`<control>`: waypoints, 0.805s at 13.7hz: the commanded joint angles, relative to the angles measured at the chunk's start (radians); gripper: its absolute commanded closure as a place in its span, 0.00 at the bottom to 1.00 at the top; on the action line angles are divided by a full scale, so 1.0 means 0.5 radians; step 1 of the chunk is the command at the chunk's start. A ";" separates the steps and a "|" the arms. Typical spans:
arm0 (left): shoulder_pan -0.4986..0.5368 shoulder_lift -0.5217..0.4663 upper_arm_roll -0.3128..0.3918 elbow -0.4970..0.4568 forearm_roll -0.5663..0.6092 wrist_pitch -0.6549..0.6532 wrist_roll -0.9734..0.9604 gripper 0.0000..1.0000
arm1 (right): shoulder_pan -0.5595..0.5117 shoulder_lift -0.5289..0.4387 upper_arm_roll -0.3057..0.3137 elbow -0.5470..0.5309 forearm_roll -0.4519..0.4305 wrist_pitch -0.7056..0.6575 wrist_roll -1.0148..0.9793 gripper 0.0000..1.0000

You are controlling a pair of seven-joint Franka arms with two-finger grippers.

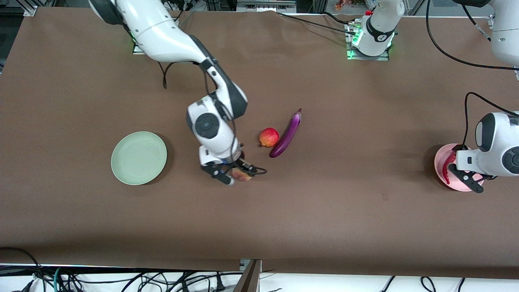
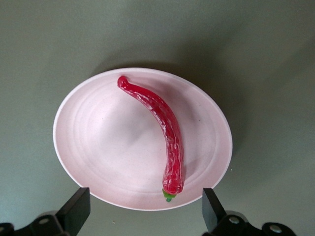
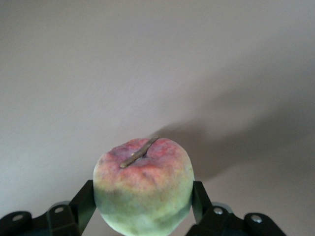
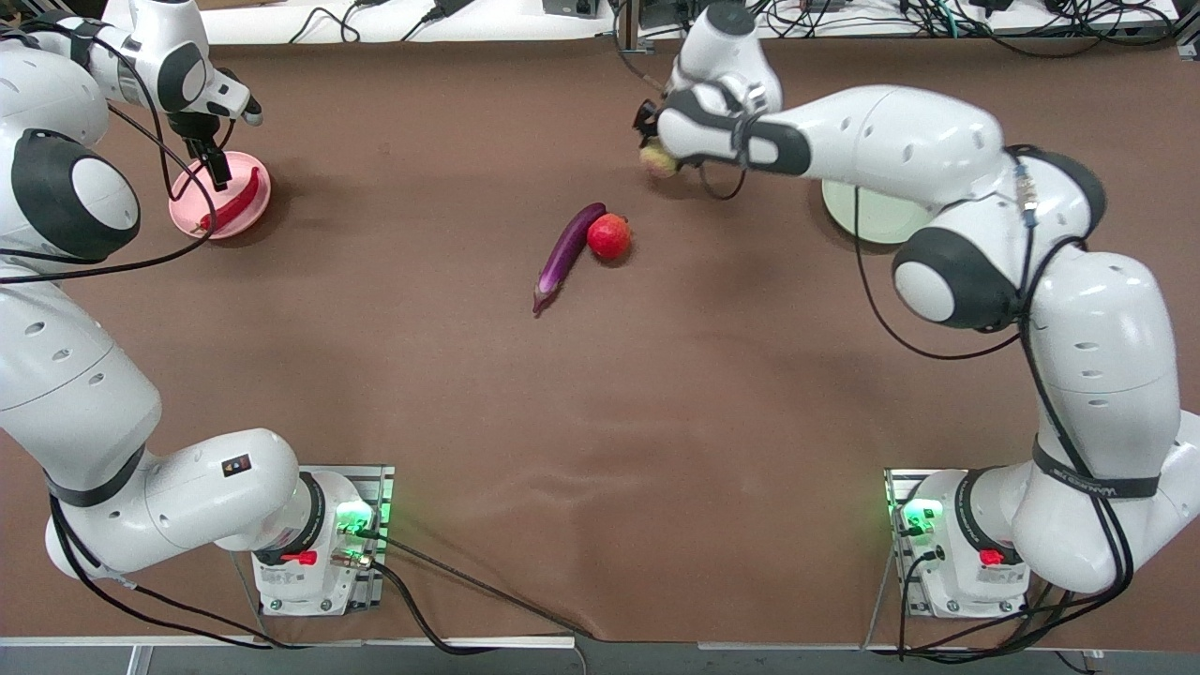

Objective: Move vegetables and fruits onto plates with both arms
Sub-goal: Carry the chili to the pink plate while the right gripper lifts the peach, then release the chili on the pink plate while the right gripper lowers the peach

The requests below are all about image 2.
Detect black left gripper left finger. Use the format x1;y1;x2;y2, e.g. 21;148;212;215
14;187;91;236

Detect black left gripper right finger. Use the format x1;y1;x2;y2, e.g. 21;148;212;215
202;187;262;236

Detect red chili pepper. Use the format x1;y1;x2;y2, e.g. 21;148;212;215
116;75;186;203

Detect pink plate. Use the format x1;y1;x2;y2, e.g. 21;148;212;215
52;67;233;211

